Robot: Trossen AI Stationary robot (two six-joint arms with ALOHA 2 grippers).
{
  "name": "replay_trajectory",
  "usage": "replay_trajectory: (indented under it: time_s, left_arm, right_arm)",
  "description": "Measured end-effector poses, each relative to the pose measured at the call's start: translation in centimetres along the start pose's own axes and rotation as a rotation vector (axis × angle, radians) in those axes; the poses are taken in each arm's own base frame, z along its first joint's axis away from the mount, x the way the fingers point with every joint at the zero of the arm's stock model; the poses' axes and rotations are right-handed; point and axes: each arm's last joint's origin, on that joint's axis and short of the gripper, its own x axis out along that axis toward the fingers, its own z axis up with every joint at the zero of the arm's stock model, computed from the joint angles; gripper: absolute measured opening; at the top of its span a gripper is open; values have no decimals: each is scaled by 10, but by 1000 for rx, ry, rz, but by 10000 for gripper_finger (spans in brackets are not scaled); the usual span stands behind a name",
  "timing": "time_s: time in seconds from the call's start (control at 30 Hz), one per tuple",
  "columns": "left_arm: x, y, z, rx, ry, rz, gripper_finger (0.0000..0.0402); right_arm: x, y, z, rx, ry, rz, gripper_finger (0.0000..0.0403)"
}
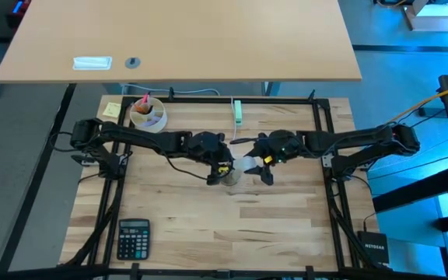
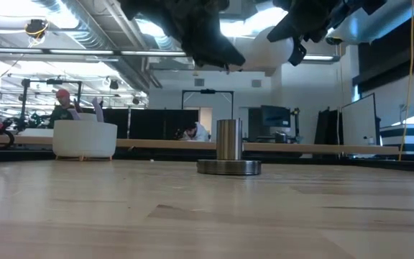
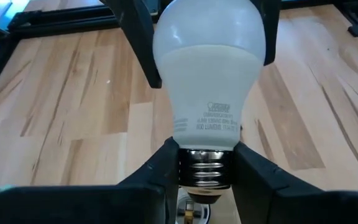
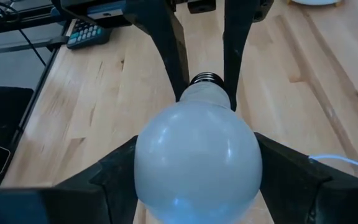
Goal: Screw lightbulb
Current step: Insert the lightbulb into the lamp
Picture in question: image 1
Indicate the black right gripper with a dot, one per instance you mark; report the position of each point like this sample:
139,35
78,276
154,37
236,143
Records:
282,145

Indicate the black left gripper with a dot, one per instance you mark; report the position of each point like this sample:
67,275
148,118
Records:
208,148

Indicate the white lightbulb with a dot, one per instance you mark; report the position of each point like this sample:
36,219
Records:
247,163

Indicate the clear lamp socket base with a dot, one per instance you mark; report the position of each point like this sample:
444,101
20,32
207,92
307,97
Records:
232,178

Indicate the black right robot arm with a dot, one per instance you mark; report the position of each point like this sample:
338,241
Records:
348,142

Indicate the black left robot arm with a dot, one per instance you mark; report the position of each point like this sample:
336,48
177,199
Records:
138,136

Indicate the yellow left gripper tag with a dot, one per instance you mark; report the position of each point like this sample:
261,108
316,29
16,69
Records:
223,170

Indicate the yellow gripper tag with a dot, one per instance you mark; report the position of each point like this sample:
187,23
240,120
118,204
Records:
223,170
268,159

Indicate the yellow right gripper tag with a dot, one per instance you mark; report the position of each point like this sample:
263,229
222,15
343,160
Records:
268,159

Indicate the white ribbed pen holder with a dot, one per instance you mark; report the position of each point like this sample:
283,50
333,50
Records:
161,123

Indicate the lavender marker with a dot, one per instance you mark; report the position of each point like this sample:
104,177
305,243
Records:
152,123

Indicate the orange marker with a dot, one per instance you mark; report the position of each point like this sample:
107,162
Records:
143,109

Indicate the pink marker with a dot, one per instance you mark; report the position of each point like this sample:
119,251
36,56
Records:
145,99

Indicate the black calculator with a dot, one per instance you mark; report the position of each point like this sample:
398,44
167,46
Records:
134,241

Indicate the yellow sticky note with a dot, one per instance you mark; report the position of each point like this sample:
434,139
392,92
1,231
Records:
112,110

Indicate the beige wooden desk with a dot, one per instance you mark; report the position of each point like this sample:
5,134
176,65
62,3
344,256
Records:
208,39

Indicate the grey round desk grommet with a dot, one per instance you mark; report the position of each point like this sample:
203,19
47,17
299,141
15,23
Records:
133,63

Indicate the black Netgear router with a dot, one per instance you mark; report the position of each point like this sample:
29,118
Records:
373,249

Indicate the white rectangular desk insert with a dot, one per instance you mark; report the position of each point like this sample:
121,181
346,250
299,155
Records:
92,63

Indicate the white stand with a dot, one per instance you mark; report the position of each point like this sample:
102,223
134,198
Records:
434,23

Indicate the black metal table frame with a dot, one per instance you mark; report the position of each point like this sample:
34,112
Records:
216,100

